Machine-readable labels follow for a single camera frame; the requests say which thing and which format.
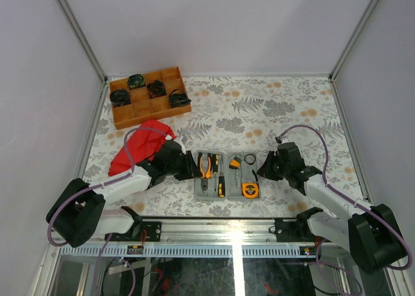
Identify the floral table mat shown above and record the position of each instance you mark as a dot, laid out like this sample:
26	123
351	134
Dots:
246	114

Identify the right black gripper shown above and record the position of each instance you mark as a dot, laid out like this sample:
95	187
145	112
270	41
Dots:
264	170

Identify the black yellow screwdriver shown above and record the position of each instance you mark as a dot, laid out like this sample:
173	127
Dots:
215	167
221	185

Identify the black electrical tape roll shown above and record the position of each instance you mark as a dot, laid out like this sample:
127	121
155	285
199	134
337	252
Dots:
250	159

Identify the orange tape measure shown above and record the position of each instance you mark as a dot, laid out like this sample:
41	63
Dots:
250	190

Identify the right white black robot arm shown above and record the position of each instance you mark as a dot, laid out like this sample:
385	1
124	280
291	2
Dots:
370	234

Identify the aluminium mounting rail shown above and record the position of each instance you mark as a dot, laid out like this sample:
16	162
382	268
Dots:
220	229

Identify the orange handled pliers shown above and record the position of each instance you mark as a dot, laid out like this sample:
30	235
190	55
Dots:
206	172

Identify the red cloth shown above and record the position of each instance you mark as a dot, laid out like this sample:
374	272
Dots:
142	144

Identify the black hex key set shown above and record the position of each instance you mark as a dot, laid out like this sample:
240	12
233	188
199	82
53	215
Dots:
235	163

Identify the wooden compartment tray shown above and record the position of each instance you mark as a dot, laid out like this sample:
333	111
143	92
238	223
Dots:
142	106

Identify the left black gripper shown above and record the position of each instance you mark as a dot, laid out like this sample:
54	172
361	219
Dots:
192	170

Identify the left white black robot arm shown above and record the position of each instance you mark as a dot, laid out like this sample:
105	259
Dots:
77	214

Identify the grey plastic tool case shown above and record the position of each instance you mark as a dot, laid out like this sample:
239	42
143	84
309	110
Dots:
233	178

